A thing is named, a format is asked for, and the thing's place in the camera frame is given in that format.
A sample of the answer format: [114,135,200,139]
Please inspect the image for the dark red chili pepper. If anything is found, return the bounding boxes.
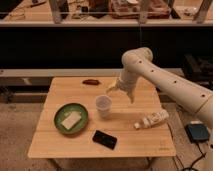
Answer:
[82,79,100,85]

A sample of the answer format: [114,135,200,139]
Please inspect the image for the white sponge block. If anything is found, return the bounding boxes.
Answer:
[61,112,81,130]

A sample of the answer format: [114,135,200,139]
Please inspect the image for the white plastic bottle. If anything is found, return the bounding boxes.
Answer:
[134,109,169,130]

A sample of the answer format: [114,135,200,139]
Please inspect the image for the wooden folding table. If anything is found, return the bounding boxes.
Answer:
[28,77,176,159]

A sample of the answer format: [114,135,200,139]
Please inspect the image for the black eraser block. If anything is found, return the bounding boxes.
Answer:
[92,130,117,150]

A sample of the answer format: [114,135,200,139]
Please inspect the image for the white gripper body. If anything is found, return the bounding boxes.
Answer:
[116,77,137,93]

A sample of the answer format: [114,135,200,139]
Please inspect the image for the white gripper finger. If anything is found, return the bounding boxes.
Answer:
[106,85,118,93]
[127,92,134,103]

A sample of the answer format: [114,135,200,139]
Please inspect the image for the long metal shelf rail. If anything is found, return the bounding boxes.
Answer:
[0,69,121,78]

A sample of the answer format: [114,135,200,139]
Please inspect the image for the black power box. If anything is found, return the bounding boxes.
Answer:
[185,124,210,143]

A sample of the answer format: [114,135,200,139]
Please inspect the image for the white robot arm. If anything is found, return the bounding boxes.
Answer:
[107,47,213,129]

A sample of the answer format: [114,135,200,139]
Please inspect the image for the green plate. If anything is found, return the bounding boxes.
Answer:
[54,103,88,135]

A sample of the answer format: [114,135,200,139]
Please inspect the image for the black floor cable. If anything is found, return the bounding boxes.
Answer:
[166,122,213,171]

